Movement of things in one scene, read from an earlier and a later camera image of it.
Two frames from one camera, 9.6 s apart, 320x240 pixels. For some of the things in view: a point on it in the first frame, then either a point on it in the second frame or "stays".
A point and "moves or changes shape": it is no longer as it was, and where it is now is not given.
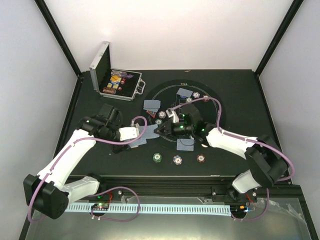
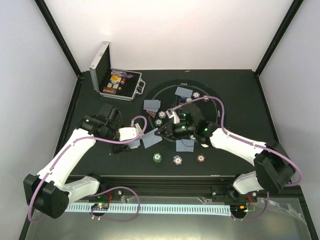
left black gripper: x=118 y=148 stays
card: x=152 y=105 stays
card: x=149 y=133 moves or changes shape
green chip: x=158 y=121 stays
